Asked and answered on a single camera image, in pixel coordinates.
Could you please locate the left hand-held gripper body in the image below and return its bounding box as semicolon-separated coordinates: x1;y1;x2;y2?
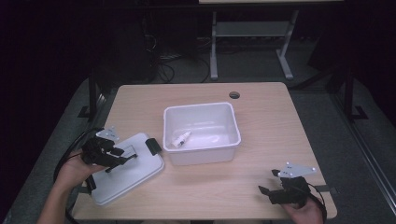
80;125;126;168

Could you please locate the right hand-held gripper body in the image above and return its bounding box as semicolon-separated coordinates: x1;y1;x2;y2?
266;161;318;207

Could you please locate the white lid with black latches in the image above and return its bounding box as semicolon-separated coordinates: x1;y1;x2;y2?
85;132;165;207

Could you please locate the small white bottle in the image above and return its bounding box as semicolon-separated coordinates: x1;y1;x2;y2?
170;130;192;149

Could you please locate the white plastic storage box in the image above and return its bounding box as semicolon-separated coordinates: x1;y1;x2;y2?
163;102;243;167

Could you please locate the person's right hand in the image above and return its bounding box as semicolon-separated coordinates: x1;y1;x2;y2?
280;197;325;224

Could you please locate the person's left hand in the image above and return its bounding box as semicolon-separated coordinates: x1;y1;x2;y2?
55;148;107;191

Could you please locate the dark metal stand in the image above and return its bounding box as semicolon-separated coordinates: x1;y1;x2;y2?
341;65;370;121
78;68;106;119

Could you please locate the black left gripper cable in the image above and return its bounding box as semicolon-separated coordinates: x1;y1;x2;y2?
51;126;105;185

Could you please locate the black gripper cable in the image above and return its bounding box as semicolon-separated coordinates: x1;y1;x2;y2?
51;126;105;185
303;181;329;224

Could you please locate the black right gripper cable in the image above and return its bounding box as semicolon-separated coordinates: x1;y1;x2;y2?
303;181;329;224

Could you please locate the bundle of dark floor cables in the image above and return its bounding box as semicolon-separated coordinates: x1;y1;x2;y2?
143;33;213;84

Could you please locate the grey metal table frame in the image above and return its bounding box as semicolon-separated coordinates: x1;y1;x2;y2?
209;9;301;81

